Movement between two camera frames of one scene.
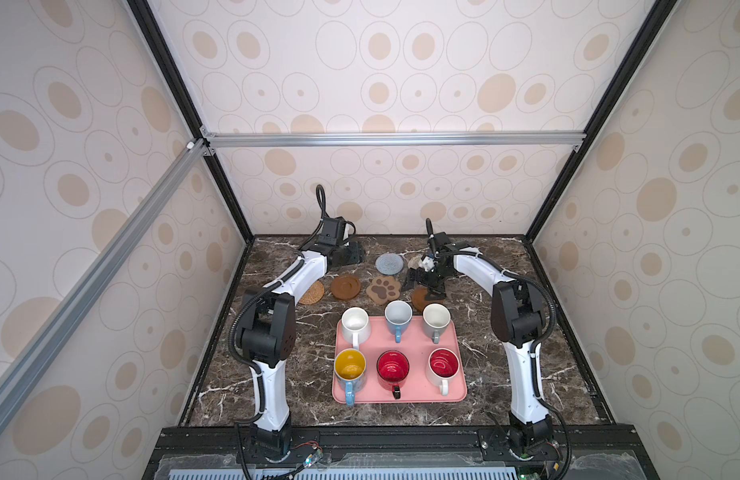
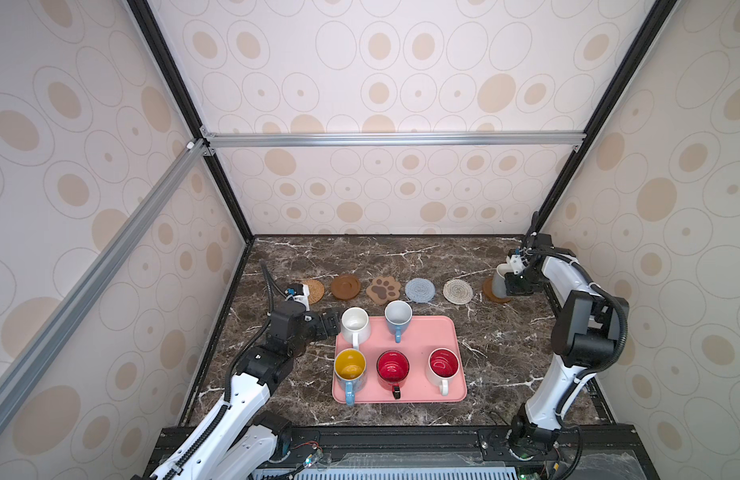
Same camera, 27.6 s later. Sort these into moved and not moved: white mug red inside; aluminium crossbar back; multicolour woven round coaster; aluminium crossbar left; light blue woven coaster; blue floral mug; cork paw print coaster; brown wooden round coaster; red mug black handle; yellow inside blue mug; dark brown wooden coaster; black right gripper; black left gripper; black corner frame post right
Moved: black right gripper; black left gripper; light blue woven coaster; brown wooden round coaster; multicolour woven round coaster
Not moved: aluminium crossbar left; black corner frame post right; yellow inside blue mug; blue floral mug; dark brown wooden coaster; red mug black handle; aluminium crossbar back; white mug red inside; cork paw print coaster
